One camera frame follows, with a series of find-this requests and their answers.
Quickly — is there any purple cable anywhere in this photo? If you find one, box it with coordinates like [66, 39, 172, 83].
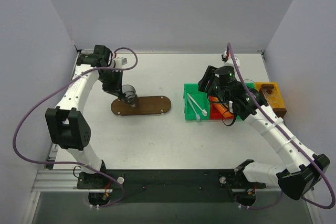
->
[227, 42, 333, 210]
[13, 47, 139, 208]

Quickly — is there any light blue toothbrush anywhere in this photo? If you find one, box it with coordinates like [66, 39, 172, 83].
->
[187, 94, 201, 121]

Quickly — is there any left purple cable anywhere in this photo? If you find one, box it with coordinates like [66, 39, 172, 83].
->
[13, 47, 139, 208]

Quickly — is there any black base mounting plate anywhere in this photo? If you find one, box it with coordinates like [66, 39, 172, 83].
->
[77, 169, 266, 203]

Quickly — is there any aluminium extrusion rail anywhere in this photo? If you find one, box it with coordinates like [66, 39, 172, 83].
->
[33, 165, 289, 193]

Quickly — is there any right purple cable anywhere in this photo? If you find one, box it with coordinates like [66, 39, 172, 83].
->
[227, 42, 333, 210]

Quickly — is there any left green plastic bin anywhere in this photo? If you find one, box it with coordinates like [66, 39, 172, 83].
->
[183, 83, 210, 121]

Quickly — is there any green plastic bin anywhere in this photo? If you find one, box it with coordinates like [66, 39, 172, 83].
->
[183, 83, 210, 121]
[233, 82, 256, 120]

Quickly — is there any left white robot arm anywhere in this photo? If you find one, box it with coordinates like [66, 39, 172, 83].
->
[45, 45, 127, 188]

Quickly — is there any dark smoked plastic cup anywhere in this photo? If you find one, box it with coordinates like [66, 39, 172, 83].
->
[121, 84, 138, 108]

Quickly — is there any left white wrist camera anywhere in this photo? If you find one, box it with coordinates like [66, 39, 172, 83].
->
[110, 57, 128, 69]

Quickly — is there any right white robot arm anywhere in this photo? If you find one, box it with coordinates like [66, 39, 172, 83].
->
[198, 66, 330, 200]

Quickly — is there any orange toothpaste tube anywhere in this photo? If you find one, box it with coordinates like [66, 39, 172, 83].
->
[211, 97, 234, 119]

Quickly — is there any white toothbrush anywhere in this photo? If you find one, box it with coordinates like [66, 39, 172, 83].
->
[188, 93, 207, 116]

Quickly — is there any yellow plastic bin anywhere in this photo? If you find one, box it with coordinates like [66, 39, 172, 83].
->
[254, 81, 286, 113]

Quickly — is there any clear acrylic toothbrush holder rack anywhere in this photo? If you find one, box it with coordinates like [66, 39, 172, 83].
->
[258, 83, 287, 119]

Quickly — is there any red plastic bin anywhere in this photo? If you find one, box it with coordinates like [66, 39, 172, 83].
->
[208, 95, 235, 120]

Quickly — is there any right green plastic bin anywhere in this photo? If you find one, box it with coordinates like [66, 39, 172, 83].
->
[233, 82, 256, 120]

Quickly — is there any brown oval wooden tray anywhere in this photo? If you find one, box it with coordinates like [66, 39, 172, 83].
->
[111, 95, 171, 116]

